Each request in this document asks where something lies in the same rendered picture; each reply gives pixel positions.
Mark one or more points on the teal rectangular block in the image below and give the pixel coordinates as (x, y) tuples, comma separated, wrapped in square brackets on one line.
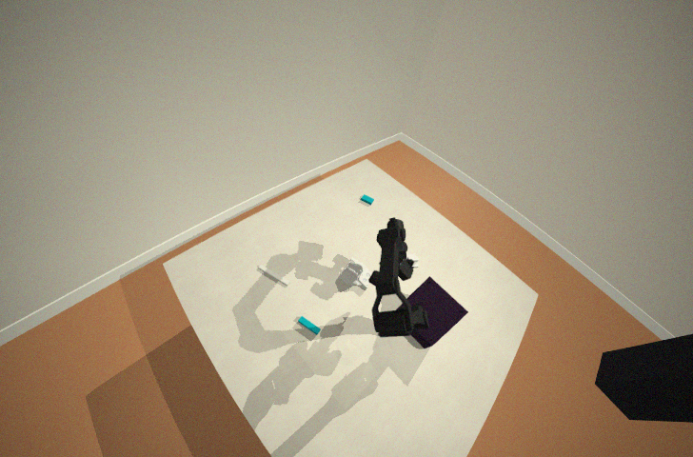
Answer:
[(308, 325)]

